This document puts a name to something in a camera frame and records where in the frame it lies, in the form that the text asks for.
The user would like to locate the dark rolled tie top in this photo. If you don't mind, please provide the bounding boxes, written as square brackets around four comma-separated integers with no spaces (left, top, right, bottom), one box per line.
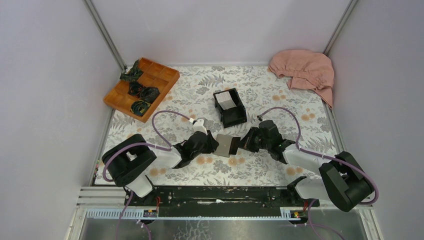
[119,59,144,82]

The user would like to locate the dark rolled tie middle right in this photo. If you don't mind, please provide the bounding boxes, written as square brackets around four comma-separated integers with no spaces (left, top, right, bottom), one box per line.
[139,86,161,104]

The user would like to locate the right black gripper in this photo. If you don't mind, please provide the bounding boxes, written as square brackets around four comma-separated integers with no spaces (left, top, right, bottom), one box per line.
[235,126,271,153]

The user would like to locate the floral patterned table mat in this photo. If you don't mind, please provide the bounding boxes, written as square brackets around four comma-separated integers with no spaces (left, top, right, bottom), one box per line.
[103,66,338,186]

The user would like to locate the pink crumpled cloth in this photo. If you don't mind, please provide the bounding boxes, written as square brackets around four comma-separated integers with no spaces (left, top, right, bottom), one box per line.
[268,49,335,108]

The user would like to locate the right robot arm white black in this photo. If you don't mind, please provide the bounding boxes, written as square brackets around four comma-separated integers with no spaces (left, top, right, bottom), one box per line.
[236,120,379,212]

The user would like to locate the white card stack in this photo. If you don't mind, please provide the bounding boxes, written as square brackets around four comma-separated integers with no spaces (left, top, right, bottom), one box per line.
[215,91,237,110]

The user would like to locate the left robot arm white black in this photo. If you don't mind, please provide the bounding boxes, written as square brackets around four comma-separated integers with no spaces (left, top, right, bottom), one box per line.
[101,130,219,206]

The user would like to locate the dark rolled tie middle left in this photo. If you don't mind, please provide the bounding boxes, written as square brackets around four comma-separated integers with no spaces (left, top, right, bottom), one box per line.
[127,81,144,98]

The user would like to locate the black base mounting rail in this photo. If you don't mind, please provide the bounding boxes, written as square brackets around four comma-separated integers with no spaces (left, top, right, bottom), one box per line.
[124,185,320,219]

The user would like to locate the aluminium frame rail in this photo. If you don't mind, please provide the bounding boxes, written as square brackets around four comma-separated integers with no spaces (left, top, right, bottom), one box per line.
[76,186,374,221]

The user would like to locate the black card tray box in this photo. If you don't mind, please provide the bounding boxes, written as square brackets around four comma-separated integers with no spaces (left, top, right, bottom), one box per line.
[213,88,247,129]

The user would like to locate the dark rolled tie bottom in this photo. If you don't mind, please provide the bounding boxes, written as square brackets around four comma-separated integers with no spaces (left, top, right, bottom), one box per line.
[130,100,151,117]

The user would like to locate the orange wooden compartment tray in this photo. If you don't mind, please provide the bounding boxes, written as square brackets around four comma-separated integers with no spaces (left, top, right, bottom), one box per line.
[103,57,180,123]

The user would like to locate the dark rolled tie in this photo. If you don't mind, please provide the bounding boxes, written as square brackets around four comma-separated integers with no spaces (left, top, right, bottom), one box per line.
[119,59,144,82]
[130,100,151,117]
[139,86,161,104]
[127,81,144,98]

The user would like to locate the grey leather card holder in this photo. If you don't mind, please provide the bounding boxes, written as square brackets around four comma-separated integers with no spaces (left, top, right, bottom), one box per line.
[213,134,233,158]

